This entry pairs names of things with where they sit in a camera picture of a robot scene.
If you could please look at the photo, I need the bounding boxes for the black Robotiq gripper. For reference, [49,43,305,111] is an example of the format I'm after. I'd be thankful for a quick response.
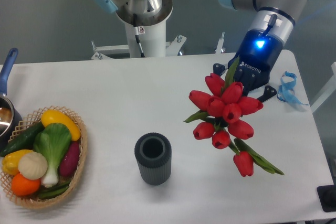
[213,30,283,102]

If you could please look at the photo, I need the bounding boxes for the red tulip bouquet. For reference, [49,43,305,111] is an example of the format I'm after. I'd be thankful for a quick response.
[185,59,283,177]

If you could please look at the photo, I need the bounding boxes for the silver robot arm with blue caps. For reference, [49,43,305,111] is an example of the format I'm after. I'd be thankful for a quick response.
[218,0,308,95]

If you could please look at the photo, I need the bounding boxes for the dark grey ribbed vase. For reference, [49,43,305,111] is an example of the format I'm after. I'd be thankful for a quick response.
[134,132,172,186]

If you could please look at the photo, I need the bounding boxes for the blue ribbon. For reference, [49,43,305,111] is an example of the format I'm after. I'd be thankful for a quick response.
[277,71,309,106]

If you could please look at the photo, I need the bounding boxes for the black device at table edge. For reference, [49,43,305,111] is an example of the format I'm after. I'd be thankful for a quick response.
[317,185,335,212]

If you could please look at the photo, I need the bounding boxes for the purple sweet potato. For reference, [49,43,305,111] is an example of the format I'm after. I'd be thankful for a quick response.
[59,142,80,177]

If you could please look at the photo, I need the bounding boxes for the green bok choy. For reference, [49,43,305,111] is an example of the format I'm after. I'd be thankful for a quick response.
[33,123,71,188]

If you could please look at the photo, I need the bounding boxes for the woven wicker basket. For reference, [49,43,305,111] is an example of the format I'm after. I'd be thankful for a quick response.
[1,105,88,209]

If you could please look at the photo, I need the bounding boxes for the green bean pods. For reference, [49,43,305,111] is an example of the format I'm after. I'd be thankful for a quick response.
[37,180,70,200]

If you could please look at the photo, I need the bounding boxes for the green cucumber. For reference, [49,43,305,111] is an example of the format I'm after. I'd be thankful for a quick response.
[1,122,44,157]

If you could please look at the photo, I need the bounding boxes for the white garlic bulb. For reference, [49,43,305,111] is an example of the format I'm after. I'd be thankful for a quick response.
[18,152,48,180]

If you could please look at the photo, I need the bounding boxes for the orange fruit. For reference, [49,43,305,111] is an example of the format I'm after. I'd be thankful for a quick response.
[11,173,40,196]

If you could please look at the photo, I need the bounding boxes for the yellow bell pepper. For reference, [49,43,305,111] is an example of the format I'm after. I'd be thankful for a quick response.
[2,150,33,176]

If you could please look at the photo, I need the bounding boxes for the white metal frame right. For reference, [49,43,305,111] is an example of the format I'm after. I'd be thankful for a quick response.
[310,62,335,113]

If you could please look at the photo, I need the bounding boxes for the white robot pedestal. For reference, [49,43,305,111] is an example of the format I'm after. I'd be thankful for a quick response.
[88,0,187,61]

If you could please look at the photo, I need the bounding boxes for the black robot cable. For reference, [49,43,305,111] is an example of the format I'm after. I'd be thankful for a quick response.
[132,13,146,58]

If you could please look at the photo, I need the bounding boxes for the blue handled saucepan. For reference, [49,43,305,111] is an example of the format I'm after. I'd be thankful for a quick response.
[1,48,22,151]

